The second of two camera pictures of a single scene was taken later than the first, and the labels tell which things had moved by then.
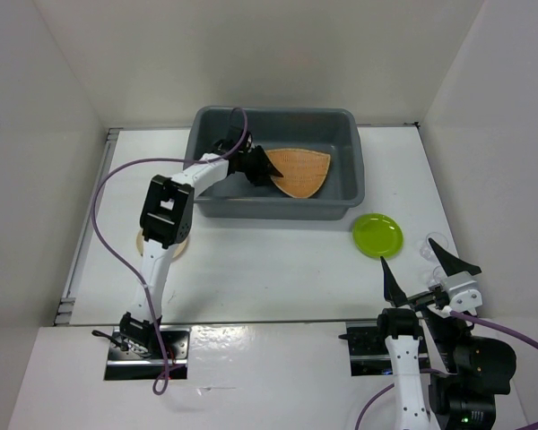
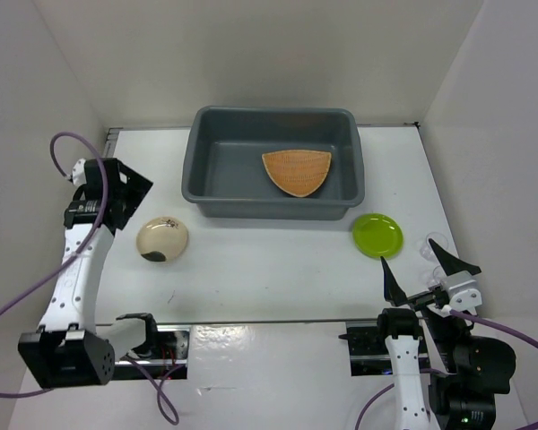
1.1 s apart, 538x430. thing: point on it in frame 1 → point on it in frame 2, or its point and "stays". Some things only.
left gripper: [264, 167] → [137, 186]
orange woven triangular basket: [303, 170] stays
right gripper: [392, 289] stays
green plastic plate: [377, 235] stays
